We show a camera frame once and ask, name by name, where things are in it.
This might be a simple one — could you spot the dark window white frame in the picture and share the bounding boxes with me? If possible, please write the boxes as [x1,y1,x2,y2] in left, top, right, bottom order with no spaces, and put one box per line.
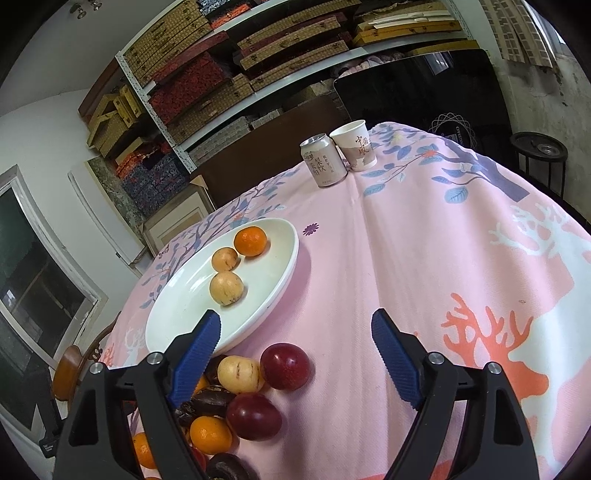
[0,166,109,370]

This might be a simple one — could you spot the black round stool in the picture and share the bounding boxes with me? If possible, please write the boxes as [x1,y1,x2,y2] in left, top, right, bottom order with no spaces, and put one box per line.
[509,131,570,204]

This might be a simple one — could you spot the dark avocado-like fruit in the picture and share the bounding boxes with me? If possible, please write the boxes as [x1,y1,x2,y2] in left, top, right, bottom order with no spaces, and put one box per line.
[190,387,237,417]

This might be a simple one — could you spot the white metal shelf rack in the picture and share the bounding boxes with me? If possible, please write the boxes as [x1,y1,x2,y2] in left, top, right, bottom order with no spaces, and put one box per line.
[115,0,481,169]

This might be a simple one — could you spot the small tan round fruit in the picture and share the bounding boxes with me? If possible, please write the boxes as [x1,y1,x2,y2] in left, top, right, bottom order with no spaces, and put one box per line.
[211,247,240,274]

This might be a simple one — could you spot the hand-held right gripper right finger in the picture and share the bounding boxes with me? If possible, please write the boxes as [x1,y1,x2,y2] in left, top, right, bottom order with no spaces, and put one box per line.
[370,308,541,480]

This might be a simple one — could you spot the pale yellow round fruit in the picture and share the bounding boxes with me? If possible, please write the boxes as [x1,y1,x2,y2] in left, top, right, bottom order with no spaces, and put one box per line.
[209,271,245,306]

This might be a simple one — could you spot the white oval plate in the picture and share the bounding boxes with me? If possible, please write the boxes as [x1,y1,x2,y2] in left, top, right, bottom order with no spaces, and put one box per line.
[145,217,300,356]

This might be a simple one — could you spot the dark brown wooden board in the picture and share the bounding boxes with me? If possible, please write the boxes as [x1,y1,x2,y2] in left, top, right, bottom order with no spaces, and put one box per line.
[189,92,347,208]

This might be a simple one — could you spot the stack of grey patterned boxes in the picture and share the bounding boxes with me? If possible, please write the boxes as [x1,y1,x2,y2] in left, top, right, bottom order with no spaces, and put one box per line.
[185,115,252,162]

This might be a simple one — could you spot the white picture frame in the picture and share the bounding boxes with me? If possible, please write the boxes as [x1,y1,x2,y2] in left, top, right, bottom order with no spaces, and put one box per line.
[141,185,218,259]

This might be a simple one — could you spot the wooden chair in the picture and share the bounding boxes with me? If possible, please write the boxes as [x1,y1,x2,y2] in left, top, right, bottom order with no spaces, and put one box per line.
[51,318,121,402]

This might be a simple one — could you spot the red plum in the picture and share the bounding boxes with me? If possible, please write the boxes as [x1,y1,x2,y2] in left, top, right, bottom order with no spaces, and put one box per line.
[260,343,311,391]
[226,392,282,441]

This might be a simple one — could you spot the striped pepino melon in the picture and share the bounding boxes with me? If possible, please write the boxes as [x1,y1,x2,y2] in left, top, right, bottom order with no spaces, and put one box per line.
[217,355,266,394]

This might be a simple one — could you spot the stack of blue patterned boxes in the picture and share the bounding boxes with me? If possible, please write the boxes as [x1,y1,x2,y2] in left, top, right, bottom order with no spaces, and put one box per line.
[115,152,190,217]

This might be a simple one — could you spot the black glossy panel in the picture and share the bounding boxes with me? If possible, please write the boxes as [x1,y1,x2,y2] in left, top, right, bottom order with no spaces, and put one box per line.
[333,48,511,153]

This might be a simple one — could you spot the stack of woven tan boxes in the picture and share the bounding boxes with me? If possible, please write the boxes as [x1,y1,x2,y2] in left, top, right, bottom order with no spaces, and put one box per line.
[124,0,467,93]

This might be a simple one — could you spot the white paper cup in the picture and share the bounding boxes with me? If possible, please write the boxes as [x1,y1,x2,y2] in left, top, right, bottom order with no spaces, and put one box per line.
[329,120,378,172]

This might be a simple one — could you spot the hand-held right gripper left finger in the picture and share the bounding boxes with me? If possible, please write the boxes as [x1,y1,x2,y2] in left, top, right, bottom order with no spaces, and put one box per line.
[53,309,222,480]

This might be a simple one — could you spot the dark water chestnut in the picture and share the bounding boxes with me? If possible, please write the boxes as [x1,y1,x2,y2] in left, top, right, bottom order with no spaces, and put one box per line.
[205,452,259,480]
[174,406,200,428]

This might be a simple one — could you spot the brick pattern curtain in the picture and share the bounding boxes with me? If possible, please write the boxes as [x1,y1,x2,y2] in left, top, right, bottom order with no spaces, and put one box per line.
[480,0,566,68]

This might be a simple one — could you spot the red tomato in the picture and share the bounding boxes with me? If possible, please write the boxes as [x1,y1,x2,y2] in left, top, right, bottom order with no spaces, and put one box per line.
[188,445,208,478]

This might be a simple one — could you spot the pink deer print tablecloth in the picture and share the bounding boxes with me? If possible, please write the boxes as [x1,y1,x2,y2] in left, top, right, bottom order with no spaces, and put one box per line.
[95,121,591,480]

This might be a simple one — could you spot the stack of red patterned boxes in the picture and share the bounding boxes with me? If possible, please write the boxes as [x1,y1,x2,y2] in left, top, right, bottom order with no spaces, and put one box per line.
[148,32,232,134]

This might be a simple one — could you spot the yellow wooden crates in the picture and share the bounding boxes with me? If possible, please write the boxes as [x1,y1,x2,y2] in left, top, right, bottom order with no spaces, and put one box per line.
[85,85,144,158]

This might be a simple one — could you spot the silver drink can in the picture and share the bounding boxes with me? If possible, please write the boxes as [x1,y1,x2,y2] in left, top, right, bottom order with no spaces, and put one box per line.
[300,133,349,188]

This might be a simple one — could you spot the dark purple wrinkled passion fruit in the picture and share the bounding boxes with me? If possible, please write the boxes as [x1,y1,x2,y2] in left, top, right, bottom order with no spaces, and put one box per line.
[203,354,228,386]

